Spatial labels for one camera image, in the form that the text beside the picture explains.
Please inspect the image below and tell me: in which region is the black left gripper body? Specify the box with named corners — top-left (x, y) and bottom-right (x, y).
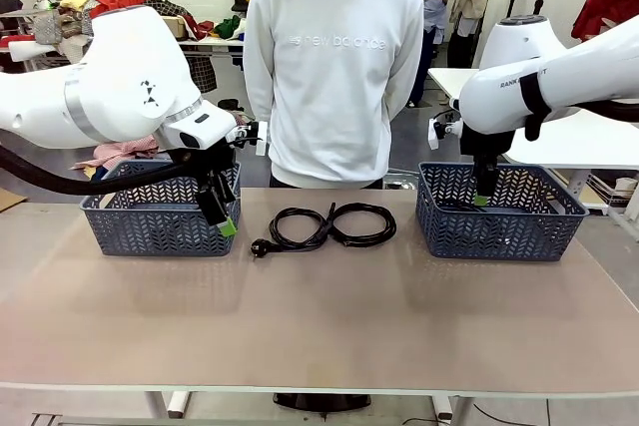
top-left (171, 143), bottom-right (238, 184)

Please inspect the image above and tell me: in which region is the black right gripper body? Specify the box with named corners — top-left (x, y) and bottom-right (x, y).
top-left (458, 120), bottom-right (516, 169)

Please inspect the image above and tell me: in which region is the black cable with small connector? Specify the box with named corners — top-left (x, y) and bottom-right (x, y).
top-left (437, 200), bottom-right (481, 213)

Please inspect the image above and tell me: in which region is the black power cable with plug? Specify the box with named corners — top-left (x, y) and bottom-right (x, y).
top-left (249, 202), bottom-right (338, 259)

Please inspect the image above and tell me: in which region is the grey plastic lattice basket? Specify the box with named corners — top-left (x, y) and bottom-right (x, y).
top-left (416, 161), bottom-right (590, 262)
top-left (80, 160), bottom-right (243, 258)

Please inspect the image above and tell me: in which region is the red white checkered cloth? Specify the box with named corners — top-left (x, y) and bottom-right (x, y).
top-left (73, 138), bottom-right (162, 171)

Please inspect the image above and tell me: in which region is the white background table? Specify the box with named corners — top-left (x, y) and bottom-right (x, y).
top-left (178, 35), bottom-right (247, 98)

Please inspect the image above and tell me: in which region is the green cloth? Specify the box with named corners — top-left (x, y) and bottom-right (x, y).
top-left (214, 16), bottom-right (247, 41)

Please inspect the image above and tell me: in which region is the light blue hanging shirt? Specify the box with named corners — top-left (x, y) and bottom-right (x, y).
top-left (423, 0), bottom-right (449, 44)

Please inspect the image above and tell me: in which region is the cardboard box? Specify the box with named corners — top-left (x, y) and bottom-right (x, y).
top-left (162, 15), bottom-right (190, 39)

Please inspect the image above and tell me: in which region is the person in white sweater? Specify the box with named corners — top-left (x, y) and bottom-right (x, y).
top-left (243, 0), bottom-right (426, 191)

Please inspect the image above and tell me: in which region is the white table leg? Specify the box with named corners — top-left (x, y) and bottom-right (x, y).
top-left (430, 392), bottom-right (473, 423)
top-left (146, 390), bottom-right (194, 420)

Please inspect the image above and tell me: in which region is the black round floor base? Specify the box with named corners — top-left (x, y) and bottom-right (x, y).
top-left (273, 392), bottom-right (372, 410)

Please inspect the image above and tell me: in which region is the flat cardboard on floor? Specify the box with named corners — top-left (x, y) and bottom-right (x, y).
top-left (0, 186), bottom-right (28, 213)

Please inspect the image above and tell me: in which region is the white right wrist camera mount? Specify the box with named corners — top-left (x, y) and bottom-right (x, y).
top-left (427, 115), bottom-right (464, 151)

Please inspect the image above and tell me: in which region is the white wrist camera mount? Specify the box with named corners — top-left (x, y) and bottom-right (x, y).
top-left (233, 121), bottom-right (269, 158)
top-left (427, 115), bottom-right (464, 151)

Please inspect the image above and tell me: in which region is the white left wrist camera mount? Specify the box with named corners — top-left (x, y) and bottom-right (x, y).
top-left (233, 121), bottom-right (269, 158)

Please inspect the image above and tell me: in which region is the black strap on arm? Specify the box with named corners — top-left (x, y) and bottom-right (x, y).
top-left (518, 68), bottom-right (553, 143)

